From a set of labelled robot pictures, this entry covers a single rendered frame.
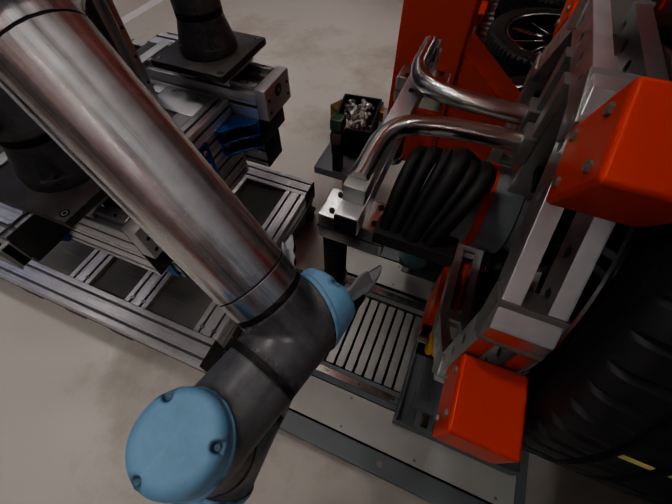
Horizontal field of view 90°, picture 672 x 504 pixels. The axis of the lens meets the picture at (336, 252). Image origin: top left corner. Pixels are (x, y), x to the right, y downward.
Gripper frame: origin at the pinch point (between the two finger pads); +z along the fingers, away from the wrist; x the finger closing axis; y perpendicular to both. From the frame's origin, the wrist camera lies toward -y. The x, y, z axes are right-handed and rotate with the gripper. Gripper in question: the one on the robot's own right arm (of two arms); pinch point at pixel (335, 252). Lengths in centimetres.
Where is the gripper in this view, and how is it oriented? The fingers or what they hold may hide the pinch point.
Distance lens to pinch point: 53.2
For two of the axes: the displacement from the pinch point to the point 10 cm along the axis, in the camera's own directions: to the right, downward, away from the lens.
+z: 3.9, -7.7, 5.1
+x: -9.2, -3.2, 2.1
